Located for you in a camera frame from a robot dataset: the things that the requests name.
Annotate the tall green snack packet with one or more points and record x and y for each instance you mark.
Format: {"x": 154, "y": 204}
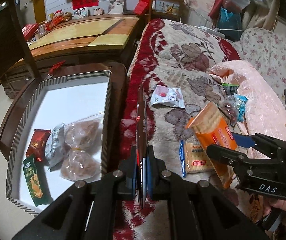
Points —
{"x": 34, "y": 182}

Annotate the framed picture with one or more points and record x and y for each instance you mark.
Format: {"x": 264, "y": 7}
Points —
{"x": 166, "y": 6}

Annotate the red gift bag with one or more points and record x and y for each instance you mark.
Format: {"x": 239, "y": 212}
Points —
{"x": 143, "y": 5}

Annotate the dark wooden chair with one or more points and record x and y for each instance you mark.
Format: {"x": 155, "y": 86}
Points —
{"x": 15, "y": 17}

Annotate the clear plastic container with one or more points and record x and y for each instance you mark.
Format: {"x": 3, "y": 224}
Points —
{"x": 235, "y": 1}

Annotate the red knot ornament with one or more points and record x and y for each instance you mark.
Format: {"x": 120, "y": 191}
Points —
{"x": 55, "y": 67}

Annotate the light blue snack packet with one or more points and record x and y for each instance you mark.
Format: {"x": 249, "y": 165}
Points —
{"x": 240, "y": 105}

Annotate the floral fleece blanket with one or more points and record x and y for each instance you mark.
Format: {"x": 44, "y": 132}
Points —
{"x": 183, "y": 55}

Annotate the clear bag of brown pastries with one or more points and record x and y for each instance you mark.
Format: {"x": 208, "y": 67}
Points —
{"x": 83, "y": 133}
{"x": 79, "y": 166}

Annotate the red gift box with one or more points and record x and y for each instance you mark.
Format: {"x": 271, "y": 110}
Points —
{"x": 29, "y": 30}

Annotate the dark thin snack packet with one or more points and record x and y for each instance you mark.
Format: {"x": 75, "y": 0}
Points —
{"x": 141, "y": 130}

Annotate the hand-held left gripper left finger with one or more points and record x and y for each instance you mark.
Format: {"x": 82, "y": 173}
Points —
{"x": 132, "y": 180}

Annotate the red snack packet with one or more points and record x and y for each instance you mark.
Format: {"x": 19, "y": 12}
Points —
{"x": 36, "y": 146}

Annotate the orange cracker pack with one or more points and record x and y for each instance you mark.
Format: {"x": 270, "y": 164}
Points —
{"x": 215, "y": 135}

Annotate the blue plastic bag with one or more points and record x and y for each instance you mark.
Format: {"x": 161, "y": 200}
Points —
{"x": 229, "y": 17}

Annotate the red wall banner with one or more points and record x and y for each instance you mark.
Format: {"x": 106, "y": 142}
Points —
{"x": 85, "y": 3}

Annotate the wooden cabinet with yellow top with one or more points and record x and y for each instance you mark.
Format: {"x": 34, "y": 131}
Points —
{"x": 83, "y": 37}

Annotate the striped cardboard box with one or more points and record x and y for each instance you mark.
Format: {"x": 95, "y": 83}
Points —
{"x": 70, "y": 100}

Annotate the white power strip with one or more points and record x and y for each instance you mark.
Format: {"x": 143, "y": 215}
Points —
{"x": 209, "y": 28}

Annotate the small dark green snack packet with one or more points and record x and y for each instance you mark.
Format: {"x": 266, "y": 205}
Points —
{"x": 230, "y": 89}

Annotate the pink white snack packet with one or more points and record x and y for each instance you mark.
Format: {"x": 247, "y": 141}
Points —
{"x": 168, "y": 96}

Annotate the plush toys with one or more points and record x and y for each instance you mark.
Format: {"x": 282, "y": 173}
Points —
{"x": 60, "y": 16}

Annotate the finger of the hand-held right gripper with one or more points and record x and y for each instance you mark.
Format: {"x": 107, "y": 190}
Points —
{"x": 243, "y": 140}
{"x": 223, "y": 152}

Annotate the floral white pillow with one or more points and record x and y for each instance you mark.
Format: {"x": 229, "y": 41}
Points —
{"x": 278, "y": 50}

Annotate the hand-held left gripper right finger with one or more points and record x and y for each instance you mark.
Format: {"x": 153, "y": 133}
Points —
{"x": 150, "y": 180}

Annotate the clear bag of red dates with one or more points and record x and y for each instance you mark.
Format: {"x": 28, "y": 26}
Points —
{"x": 226, "y": 111}

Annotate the pink satin quilt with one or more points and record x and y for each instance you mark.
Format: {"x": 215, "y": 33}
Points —
{"x": 258, "y": 85}

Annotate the dark wooden side table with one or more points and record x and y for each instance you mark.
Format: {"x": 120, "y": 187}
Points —
{"x": 118, "y": 80}

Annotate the white grey snack packet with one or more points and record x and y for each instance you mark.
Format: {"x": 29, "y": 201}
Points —
{"x": 54, "y": 145}

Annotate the large photo frame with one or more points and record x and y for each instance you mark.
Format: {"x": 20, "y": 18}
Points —
{"x": 116, "y": 5}

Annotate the blue edged cracker packet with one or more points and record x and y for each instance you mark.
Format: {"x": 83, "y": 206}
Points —
{"x": 195, "y": 160}

